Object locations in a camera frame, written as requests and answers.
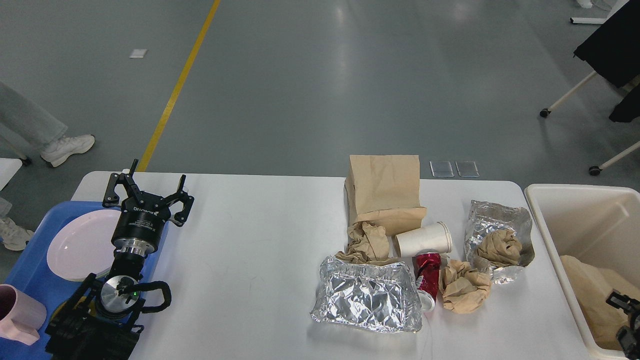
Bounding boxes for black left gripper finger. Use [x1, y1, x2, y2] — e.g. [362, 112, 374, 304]
[102, 159, 146, 211]
[150, 175, 195, 228]

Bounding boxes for crushed red soda can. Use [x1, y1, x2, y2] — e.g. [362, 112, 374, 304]
[413, 251, 441, 313]

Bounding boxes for teal mug yellow inside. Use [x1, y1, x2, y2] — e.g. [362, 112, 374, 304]
[57, 296, 86, 321]

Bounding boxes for white paper cup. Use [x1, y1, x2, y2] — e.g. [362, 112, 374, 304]
[392, 221, 453, 258]

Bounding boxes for clear floor plate left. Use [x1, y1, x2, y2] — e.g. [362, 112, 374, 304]
[429, 161, 455, 178]

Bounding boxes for black cloth on rack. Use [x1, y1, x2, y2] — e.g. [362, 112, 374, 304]
[573, 0, 640, 124]

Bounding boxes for pink mug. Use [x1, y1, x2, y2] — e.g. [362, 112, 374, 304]
[0, 284, 47, 346]

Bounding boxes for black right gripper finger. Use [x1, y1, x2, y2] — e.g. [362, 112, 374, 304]
[615, 326, 640, 359]
[605, 291, 640, 316]

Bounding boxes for small crumpled foil sheet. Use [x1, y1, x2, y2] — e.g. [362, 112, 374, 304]
[464, 200, 535, 284]

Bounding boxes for white side table corner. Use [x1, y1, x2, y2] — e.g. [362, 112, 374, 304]
[0, 157, 23, 191]

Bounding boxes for beige plastic bin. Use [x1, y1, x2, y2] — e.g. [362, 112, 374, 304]
[525, 184, 640, 360]

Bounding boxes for person legs at left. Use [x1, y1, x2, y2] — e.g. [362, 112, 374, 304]
[0, 83, 96, 251]

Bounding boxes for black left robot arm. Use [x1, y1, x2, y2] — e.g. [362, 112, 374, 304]
[45, 159, 194, 360]

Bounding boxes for brown paper bag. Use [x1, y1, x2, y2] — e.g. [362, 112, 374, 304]
[345, 155, 427, 237]
[560, 255, 640, 351]

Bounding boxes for brown paper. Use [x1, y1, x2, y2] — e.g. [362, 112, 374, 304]
[334, 221, 399, 265]
[439, 259, 492, 314]
[475, 228, 522, 267]

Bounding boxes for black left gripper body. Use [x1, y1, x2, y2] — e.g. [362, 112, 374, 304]
[110, 202, 170, 258]

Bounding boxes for pink plate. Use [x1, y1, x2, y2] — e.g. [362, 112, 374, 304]
[46, 209, 121, 281]

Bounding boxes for clear floor plate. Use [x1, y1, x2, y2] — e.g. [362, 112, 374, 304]
[429, 161, 455, 178]
[455, 161, 480, 178]

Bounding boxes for large foil sheet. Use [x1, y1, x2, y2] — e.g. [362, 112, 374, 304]
[310, 256, 423, 333]

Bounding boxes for clear floor plate right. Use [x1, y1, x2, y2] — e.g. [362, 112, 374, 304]
[455, 161, 480, 178]

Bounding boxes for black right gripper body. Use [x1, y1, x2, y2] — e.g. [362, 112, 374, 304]
[627, 307, 640, 333]

